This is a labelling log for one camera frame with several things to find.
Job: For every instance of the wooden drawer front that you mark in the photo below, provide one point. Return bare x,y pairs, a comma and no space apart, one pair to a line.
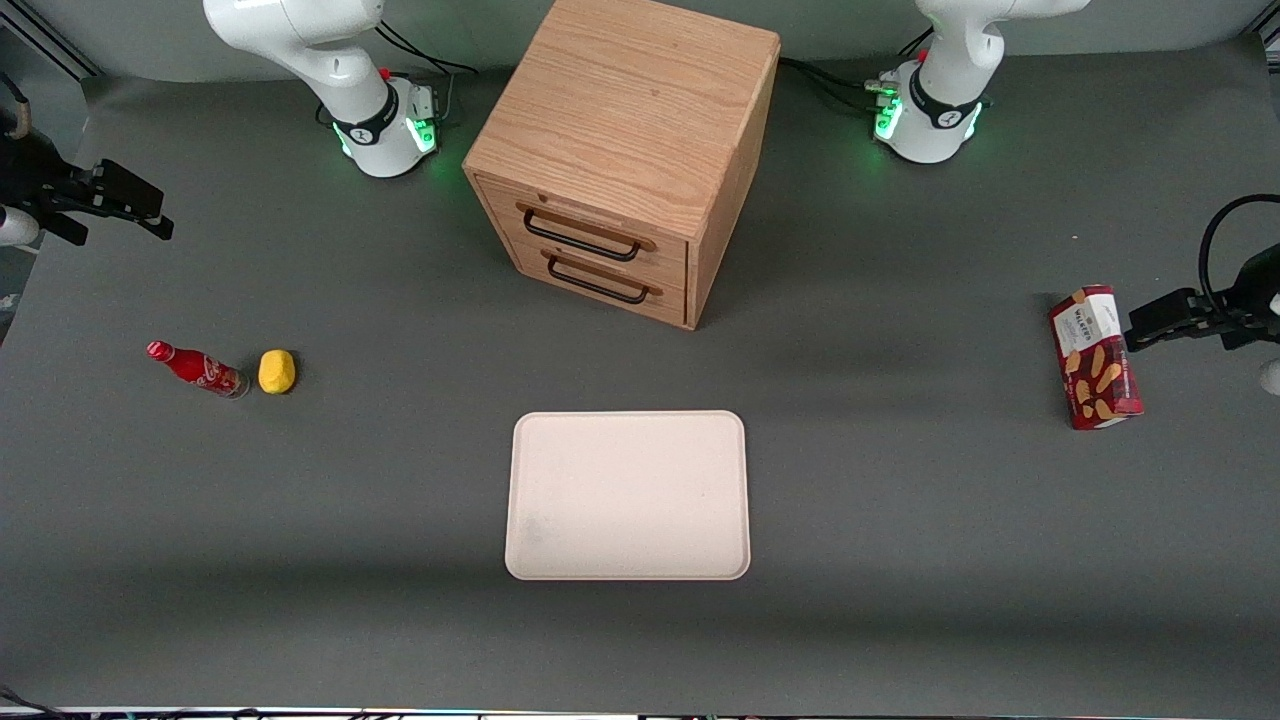
600,295
580,215

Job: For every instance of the wooden drawer cabinet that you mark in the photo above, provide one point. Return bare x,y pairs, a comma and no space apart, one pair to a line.
630,100

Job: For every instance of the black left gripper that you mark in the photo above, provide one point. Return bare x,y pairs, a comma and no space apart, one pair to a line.
1250,296

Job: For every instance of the aluminium frame rail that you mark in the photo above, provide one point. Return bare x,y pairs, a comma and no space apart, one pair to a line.
45,38
1270,38

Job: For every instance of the beige plastic tray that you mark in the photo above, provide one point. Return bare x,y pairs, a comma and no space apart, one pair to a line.
627,495

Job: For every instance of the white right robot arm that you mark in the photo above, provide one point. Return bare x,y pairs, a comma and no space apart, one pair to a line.
300,40

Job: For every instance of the yellow lemon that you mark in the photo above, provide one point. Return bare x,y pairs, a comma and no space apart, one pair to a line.
277,371

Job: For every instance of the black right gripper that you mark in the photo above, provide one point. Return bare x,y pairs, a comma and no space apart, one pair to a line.
28,170

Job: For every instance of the red shortbread cookie box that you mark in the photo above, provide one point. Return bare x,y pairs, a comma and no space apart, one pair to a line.
1095,360

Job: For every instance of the red coke bottle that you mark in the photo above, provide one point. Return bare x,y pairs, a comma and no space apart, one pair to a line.
198,368

